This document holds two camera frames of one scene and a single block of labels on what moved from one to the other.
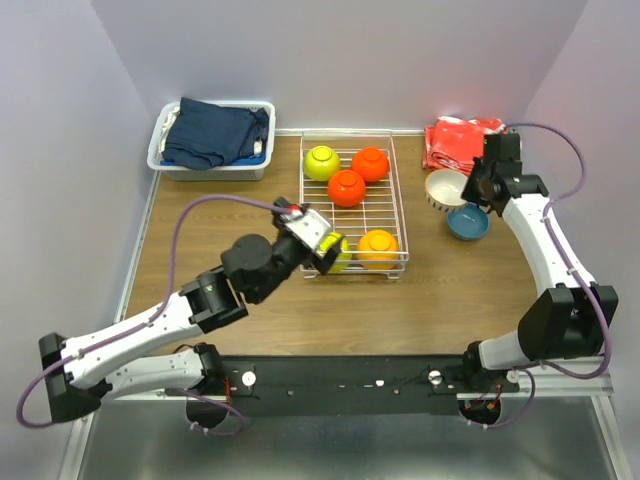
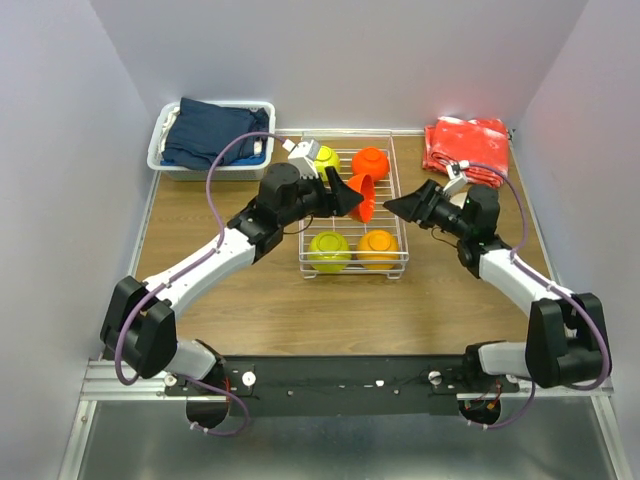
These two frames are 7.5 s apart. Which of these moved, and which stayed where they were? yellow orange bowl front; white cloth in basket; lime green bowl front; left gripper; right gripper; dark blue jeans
Moved: right gripper; left gripper
Stayed: yellow orange bowl front; lime green bowl front; white cloth in basket; dark blue jeans
